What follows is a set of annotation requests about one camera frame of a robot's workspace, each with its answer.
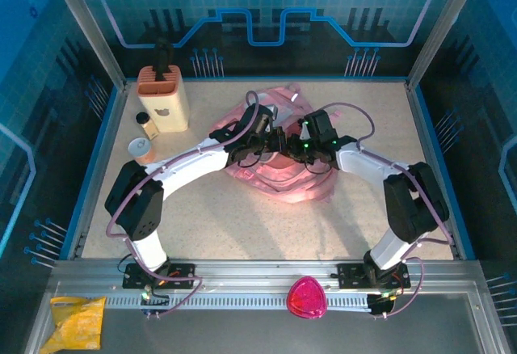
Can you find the pink heart-shaped object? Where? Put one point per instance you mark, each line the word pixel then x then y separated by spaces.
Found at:
pixel 306 298

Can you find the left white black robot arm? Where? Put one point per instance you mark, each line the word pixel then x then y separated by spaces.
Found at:
pixel 182 164

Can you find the yellow plastic bag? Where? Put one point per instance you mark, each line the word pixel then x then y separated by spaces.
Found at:
pixel 76 321

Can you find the aluminium frame post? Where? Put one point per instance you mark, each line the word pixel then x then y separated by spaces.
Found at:
pixel 442 26
pixel 89 26

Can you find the aluminium front frame rail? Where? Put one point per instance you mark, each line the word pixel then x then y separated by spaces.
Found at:
pixel 258 269

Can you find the small bottle black cap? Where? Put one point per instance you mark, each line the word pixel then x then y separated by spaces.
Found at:
pixel 147 125

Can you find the beige knife block orange top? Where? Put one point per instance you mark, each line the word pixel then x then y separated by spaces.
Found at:
pixel 165 103

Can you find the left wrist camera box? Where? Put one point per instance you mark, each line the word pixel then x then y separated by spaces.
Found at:
pixel 273 111

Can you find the orange can white lid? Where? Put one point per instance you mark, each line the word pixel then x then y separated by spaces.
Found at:
pixel 139 148

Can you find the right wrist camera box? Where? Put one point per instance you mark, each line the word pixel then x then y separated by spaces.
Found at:
pixel 305 131

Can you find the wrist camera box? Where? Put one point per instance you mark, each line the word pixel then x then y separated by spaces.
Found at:
pixel 273 111
pixel 305 131

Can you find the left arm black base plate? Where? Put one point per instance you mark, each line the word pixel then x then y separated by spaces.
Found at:
pixel 186 269

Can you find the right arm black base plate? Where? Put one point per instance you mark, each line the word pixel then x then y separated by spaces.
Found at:
pixel 349 275

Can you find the pink student backpack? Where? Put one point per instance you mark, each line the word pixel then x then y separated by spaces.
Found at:
pixel 291 184

